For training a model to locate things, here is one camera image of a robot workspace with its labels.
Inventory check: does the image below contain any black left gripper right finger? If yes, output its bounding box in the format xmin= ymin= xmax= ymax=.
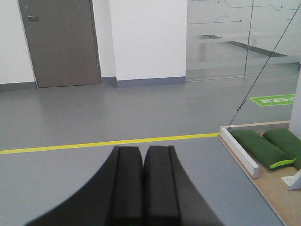
xmin=143 ymin=145 xmax=223 ymax=226

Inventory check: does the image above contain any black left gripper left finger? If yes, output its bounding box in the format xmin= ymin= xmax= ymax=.
xmin=28 ymin=146 xmax=143 ymax=226

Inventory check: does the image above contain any grey-brown room door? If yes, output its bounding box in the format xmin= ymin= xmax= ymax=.
xmin=18 ymin=0 xmax=101 ymax=88

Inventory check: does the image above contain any yellow floor tape line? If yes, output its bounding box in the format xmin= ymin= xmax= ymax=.
xmin=0 ymin=133 xmax=219 ymax=154

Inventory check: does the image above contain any green sandbag upper left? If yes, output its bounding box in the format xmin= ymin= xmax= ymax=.
xmin=230 ymin=129 xmax=296 ymax=170

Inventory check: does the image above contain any green sandbag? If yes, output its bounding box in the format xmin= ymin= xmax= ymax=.
xmin=230 ymin=129 xmax=296 ymax=170
xmin=263 ymin=128 xmax=301 ymax=170

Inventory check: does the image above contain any plywood base platform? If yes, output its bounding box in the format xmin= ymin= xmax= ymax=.
xmin=226 ymin=121 xmax=301 ymax=226

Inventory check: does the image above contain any green sandbag lower left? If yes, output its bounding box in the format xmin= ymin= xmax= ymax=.
xmin=263 ymin=128 xmax=301 ymax=170

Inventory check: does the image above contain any white upright panel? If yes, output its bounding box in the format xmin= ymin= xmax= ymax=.
xmin=289 ymin=73 xmax=301 ymax=139

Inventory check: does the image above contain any green floor sign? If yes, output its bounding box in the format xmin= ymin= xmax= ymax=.
xmin=250 ymin=94 xmax=295 ymax=107

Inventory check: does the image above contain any white wooden base frame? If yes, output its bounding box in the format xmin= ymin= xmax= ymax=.
xmin=218 ymin=126 xmax=260 ymax=178

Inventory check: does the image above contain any white metal bracket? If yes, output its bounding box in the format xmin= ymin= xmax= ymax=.
xmin=280 ymin=170 xmax=301 ymax=190

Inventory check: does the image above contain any frosted glass partition wall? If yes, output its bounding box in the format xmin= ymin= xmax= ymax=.
xmin=186 ymin=0 xmax=301 ymax=81

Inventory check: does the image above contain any dark green guy rope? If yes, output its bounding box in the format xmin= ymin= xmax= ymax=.
xmin=228 ymin=0 xmax=301 ymax=125

